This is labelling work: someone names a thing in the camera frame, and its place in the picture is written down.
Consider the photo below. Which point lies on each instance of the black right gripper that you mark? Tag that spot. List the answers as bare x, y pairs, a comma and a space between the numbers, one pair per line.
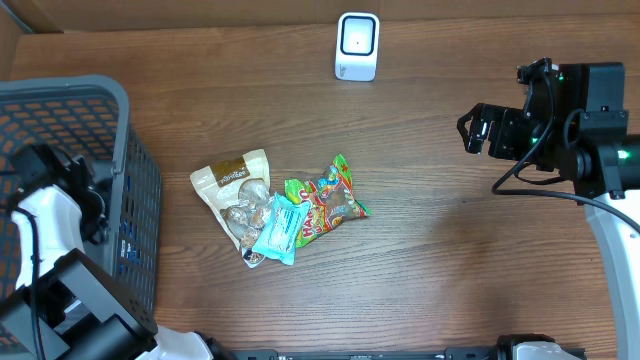
500, 144

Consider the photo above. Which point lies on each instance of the green gummy candy bag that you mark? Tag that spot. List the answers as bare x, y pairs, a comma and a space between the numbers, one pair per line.
331, 199

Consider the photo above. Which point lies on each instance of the teal snack packet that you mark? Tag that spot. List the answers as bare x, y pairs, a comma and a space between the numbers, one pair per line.
277, 240

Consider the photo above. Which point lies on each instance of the beige mushroom snack bag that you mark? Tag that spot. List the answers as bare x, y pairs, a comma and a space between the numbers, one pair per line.
237, 191

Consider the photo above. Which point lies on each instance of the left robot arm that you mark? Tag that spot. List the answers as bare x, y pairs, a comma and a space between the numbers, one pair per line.
65, 306

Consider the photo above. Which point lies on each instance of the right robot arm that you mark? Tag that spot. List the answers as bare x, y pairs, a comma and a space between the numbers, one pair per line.
570, 141

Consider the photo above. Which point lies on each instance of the grey plastic shopping basket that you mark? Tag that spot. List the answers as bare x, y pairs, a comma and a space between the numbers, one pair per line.
87, 117

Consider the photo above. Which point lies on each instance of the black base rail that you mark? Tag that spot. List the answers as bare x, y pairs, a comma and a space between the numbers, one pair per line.
507, 347

